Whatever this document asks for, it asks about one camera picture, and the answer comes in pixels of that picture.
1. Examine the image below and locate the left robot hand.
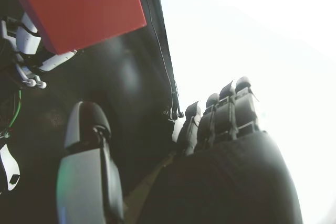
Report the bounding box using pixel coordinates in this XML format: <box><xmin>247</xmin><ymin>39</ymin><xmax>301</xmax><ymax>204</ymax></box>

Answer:
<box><xmin>56</xmin><ymin>76</ymin><xmax>303</xmax><ymax>224</ymax></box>

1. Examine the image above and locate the red box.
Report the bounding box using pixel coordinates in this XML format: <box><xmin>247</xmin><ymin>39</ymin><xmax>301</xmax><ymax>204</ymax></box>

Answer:
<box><xmin>4</xmin><ymin>0</ymin><xmax>148</xmax><ymax>55</ymax></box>

